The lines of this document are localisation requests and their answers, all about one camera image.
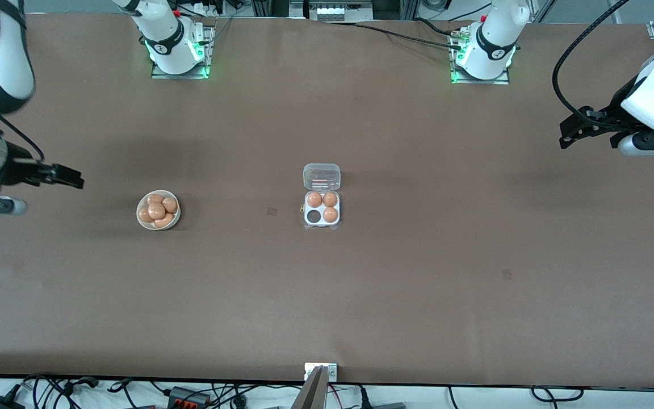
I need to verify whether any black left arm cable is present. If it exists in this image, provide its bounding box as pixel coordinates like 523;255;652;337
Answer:
552;0;633;123

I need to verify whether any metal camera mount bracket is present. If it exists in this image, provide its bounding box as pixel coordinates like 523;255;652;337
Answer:
304;362;338;382

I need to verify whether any thin grey base cable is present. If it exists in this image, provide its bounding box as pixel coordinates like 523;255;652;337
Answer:
211;16;234;44

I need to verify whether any grey camera mount bar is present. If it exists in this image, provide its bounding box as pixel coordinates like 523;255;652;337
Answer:
290;366;331;409

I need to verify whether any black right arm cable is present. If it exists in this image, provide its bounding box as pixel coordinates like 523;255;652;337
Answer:
0;110;45;164

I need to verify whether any white round bowl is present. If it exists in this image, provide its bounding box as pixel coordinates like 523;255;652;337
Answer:
136;189;181;231

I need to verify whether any grey control device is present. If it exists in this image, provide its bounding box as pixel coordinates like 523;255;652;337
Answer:
290;0;374;22

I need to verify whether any clear plastic egg box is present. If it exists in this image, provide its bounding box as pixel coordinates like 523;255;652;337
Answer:
299;163;342;231

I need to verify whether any long black table cable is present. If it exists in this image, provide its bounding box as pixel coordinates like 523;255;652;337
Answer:
320;20;465;49

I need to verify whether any orange black connector block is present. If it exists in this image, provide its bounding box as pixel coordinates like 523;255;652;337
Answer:
167;386;212;407

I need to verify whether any black cable plug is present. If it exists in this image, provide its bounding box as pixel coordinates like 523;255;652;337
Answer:
61;376;99;394

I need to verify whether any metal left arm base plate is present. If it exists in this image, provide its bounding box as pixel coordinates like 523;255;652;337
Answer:
450;27;511;85

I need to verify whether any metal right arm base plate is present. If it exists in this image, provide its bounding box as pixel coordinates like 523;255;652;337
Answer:
151;24;210;80

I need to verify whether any black looped floor cable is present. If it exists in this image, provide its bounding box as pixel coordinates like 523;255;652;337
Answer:
531;386;584;402

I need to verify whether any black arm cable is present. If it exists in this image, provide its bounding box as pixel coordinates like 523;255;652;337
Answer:
0;110;45;164
552;0;633;123

